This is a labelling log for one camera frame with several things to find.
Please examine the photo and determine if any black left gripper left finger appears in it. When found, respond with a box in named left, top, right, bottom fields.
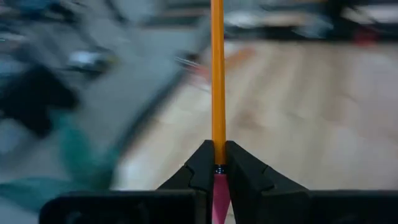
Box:
left=157, top=139, right=216, bottom=200

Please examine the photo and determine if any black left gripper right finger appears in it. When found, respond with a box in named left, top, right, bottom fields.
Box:
left=225, top=139, right=309, bottom=224

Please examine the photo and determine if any red cable connector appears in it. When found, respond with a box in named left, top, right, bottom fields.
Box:
left=353, top=27, right=381, bottom=45

